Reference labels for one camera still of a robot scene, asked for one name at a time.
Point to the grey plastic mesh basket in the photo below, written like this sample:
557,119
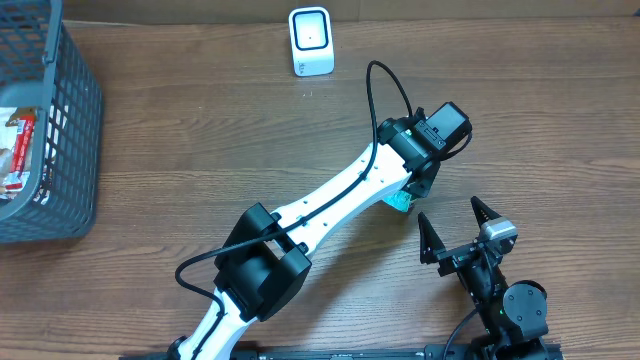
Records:
42,69

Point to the red snack bar wrapper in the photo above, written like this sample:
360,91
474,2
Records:
17,131

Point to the white barcode scanner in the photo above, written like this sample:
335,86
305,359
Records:
311,40

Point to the light green packet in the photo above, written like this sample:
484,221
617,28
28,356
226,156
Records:
399,201

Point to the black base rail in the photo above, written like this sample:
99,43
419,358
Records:
429,352

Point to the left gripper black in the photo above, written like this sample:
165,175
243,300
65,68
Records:
425,185

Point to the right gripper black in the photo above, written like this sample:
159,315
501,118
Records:
461,253

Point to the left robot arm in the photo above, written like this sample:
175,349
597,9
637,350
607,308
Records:
268,254

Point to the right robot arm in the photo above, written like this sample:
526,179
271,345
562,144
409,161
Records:
513,315

